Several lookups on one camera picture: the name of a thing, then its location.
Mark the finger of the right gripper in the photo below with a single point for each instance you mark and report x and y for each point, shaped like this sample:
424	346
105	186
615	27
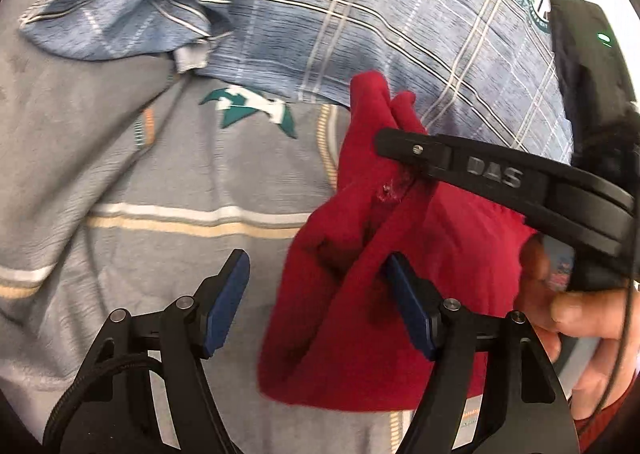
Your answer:
487	170

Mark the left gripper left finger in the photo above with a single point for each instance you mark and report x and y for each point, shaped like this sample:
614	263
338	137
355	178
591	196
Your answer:
142	387

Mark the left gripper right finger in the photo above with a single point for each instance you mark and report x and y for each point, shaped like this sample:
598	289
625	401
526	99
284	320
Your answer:
523	409

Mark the red garment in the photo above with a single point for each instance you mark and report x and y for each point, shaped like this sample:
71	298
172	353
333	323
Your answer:
336	339

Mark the right hand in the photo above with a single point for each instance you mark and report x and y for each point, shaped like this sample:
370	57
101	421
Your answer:
575	314

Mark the blue plaid pillow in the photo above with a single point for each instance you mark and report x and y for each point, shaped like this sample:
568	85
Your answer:
481	69

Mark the grey patterned bed sheet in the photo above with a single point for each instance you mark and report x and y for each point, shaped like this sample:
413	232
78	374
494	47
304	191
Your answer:
124	182

